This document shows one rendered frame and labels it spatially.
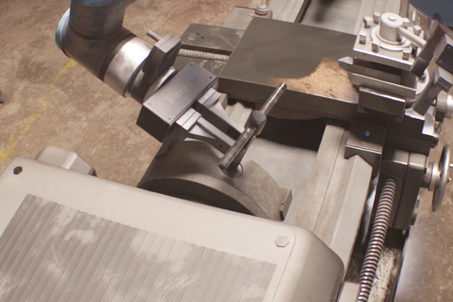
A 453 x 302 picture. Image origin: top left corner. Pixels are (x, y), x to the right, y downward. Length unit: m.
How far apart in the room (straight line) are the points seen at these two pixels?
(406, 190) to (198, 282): 1.04
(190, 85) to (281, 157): 0.76
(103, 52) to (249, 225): 0.36
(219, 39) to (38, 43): 2.08
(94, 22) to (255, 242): 0.39
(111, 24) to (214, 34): 0.97
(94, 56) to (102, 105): 2.12
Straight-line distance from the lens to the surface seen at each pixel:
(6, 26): 4.09
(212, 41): 1.78
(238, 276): 0.65
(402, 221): 1.71
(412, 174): 1.56
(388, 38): 1.34
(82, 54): 0.92
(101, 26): 0.87
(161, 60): 0.85
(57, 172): 0.80
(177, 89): 0.89
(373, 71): 1.34
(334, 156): 1.47
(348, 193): 1.38
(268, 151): 1.64
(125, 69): 0.89
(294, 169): 1.60
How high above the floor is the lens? 1.88
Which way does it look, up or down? 45 degrees down
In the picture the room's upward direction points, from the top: 5 degrees counter-clockwise
